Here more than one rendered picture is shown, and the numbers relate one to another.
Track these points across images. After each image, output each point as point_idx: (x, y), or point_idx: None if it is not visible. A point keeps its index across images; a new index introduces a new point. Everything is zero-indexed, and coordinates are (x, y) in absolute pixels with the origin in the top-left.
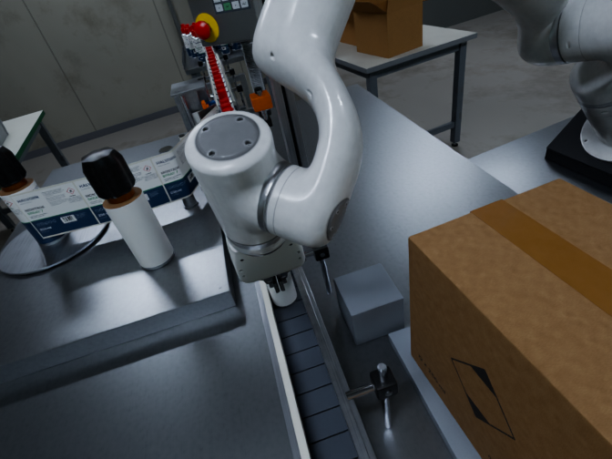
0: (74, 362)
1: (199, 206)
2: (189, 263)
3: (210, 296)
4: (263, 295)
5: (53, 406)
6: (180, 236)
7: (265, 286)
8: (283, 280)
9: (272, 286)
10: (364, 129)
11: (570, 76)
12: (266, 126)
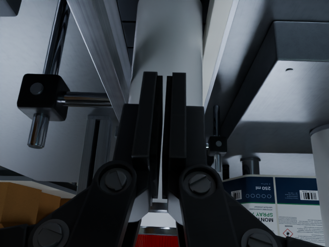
0: None
1: (241, 156)
2: (305, 113)
3: (317, 61)
4: (220, 37)
5: None
6: (288, 140)
7: (205, 54)
8: (133, 128)
9: (190, 115)
10: (23, 155)
11: None
12: None
